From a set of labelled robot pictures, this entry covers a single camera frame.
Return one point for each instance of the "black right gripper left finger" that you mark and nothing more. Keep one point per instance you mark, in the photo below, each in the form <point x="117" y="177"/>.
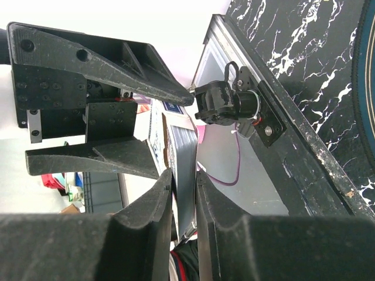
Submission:
<point x="132" y="244"/>

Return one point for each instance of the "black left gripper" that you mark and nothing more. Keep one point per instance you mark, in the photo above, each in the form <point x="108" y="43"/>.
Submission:
<point x="56" y="77"/>

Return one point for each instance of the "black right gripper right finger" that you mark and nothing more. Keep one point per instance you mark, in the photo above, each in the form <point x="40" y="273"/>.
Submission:
<point x="235" y="245"/>

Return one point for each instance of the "blue playing card box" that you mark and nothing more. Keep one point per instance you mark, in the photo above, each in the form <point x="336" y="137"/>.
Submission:
<point x="162" y="116"/>

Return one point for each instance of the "deck of playing cards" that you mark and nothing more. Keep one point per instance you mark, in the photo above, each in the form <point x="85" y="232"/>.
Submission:
<point x="186" y="175"/>

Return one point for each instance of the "round blue poker mat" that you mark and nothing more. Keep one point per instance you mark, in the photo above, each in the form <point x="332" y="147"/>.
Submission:
<point x="363" y="79"/>

